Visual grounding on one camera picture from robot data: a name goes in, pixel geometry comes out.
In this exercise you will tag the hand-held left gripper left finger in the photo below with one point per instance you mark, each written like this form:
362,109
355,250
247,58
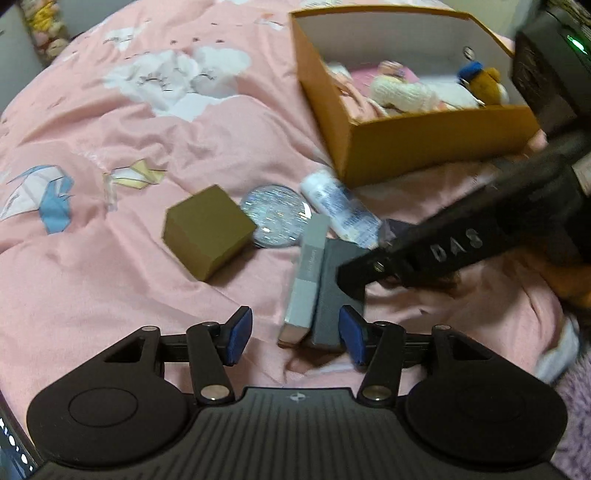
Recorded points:
240,334

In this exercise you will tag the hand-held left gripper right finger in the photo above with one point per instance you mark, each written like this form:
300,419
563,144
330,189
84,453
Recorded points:
351,332

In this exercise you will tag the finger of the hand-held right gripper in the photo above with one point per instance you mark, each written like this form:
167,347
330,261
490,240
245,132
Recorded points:
364,272
390,233

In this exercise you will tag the dark box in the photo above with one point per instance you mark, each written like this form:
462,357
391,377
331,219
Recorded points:
332,300

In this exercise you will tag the light grey box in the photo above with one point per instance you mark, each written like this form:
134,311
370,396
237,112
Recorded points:
307,277

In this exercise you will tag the white lotion tube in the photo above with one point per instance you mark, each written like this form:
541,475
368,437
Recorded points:
337,203

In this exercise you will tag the orange cardboard box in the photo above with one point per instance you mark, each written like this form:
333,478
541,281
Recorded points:
438,143

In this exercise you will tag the round glitter case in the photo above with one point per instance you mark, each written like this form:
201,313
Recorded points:
274,212

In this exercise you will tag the pink selfie stick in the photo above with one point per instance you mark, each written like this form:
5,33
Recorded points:
358,104

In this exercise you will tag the person's right hand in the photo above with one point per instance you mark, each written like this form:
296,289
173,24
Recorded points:
568,281

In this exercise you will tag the brown cube box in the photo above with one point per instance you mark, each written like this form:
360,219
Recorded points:
207,230

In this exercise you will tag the brown bear plush blue hat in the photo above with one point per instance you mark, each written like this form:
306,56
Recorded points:
485,85

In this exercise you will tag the white crocheted toy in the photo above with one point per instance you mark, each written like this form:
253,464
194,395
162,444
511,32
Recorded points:
406,94

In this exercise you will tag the white cloth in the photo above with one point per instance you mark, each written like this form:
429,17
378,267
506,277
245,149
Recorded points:
558,350

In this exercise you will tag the pink printed blanket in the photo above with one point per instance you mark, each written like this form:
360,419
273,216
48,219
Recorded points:
92,258

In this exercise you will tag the purple fuzzy cloth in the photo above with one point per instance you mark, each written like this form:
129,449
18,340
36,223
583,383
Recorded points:
577,415

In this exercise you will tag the dark screen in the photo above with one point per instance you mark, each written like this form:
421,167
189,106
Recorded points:
14,447

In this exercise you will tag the hanging column of plush toys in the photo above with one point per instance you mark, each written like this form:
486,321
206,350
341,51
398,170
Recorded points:
46,27

